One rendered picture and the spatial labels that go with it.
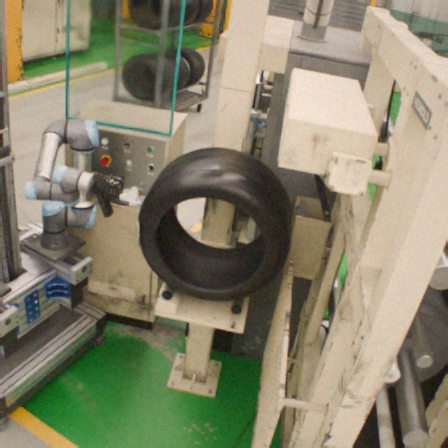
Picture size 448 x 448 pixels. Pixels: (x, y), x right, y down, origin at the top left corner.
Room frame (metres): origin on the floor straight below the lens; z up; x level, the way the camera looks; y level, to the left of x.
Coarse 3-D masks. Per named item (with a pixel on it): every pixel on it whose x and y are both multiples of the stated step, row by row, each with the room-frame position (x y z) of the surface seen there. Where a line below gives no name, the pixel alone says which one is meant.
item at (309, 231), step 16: (304, 208) 1.92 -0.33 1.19; (320, 208) 2.01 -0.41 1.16; (304, 224) 1.82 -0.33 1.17; (320, 224) 1.82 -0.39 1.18; (304, 240) 1.82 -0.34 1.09; (320, 240) 1.82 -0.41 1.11; (288, 256) 1.83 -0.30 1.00; (304, 256) 1.82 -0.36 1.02; (320, 256) 1.82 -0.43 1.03; (304, 272) 1.82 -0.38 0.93
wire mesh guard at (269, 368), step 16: (288, 272) 1.73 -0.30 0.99; (288, 288) 1.60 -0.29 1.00; (288, 304) 1.50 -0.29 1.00; (272, 320) 1.90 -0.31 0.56; (288, 320) 1.41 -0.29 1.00; (272, 336) 1.77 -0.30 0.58; (272, 352) 1.64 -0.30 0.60; (272, 368) 1.48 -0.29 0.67; (272, 384) 1.32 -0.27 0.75; (272, 400) 1.21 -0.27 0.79; (256, 416) 1.50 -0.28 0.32; (272, 416) 1.11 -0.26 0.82; (256, 432) 1.38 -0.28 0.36; (272, 432) 1.03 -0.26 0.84
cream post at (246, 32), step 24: (240, 0) 1.92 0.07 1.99; (264, 0) 1.91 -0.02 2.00; (240, 24) 1.92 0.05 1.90; (264, 24) 1.98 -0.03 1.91; (240, 48) 1.92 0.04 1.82; (240, 72) 1.92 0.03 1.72; (240, 96) 1.92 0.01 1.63; (216, 120) 1.92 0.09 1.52; (240, 120) 1.92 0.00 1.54; (216, 144) 1.92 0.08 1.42; (240, 144) 1.91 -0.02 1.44; (216, 216) 1.92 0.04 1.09; (216, 240) 1.92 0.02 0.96; (192, 336) 1.92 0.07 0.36; (192, 360) 1.92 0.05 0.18
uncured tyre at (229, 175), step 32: (192, 160) 1.67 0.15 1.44; (224, 160) 1.66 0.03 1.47; (256, 160) 1.75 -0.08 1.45; (160, 192) 1.57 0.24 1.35; (192, 192) 1.54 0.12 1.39; (224, 192) 1.53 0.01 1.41; (256, 192) 1.55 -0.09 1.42; (160, 224) 1.80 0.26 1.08; (256, 224) 1.52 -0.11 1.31; (288, 224) 1.58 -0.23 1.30; (160, 256) 1.55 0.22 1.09; (192, 256) 1.80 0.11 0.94; (224, 256) 1.81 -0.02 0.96; (256, 256) 1.78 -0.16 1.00; (192, 288) 1.53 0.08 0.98; (224, 288) 1.54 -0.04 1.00; (256, 288) 1.53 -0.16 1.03
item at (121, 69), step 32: (96, 0) 2.32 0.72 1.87; (128, 0) 2.31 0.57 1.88; (160, 0) 2.30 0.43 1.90; (96, 32) 2.32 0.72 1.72; (128, 32) 2.31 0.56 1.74; (160, 32) 2.30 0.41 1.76; (96, 64) 2.32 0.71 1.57; (128, 64) 2.31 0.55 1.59; (160, 64) 2.30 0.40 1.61; (96, 96) 2.32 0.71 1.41; (128, 96) 2.31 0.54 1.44; (160, 96) 2.30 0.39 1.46; (128, 128) 2.30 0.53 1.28; (160, 128) 2.30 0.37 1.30
